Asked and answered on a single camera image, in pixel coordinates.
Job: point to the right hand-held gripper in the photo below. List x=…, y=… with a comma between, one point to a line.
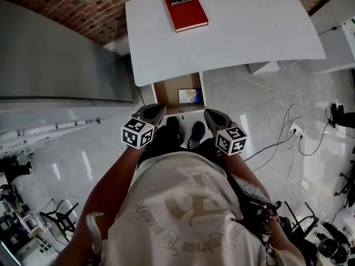
x=231, y=141

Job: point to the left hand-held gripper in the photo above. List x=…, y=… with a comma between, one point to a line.
x=137, y=133

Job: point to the wooden desk drawer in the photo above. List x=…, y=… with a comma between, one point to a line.
x=167, y=90

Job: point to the small printed item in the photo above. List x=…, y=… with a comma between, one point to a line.
x=189, y=96

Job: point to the person's right forearm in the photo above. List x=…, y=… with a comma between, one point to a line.
x=240, y=168

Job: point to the person's left forearm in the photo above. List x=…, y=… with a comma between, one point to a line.
x=105, y=193

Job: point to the white desk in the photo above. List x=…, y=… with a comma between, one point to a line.
x=235, y=32

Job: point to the person's black shorts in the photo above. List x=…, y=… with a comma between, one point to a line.
x=163, y=143

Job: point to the person's right black shoe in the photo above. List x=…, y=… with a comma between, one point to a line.
x=198, y=130

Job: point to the person's black shoe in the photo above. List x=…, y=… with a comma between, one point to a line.
x=198, y=130
x=173, y=126

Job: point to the person's left black shoe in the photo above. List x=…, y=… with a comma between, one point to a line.
x=173, y=126

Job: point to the white power strip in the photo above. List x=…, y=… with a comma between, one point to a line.
x=296, y=129

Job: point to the person's cream printed shirt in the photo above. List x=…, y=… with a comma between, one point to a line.
x=180, y=204

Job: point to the large grey cabinet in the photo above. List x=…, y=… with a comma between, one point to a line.
x=55, y=60

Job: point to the black metal stand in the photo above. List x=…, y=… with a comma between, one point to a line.
x=62, y=219

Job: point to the black office chair base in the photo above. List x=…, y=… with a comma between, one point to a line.
x=346, y=184

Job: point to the red book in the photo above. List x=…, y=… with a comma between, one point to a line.
x=187, y=12

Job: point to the white and black microscope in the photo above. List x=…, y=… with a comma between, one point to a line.
x=331, y=245

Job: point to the white cabinet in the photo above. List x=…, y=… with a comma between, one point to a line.
x=332, y=18

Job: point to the white metal frame rack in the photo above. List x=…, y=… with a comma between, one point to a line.
x=41, y=134

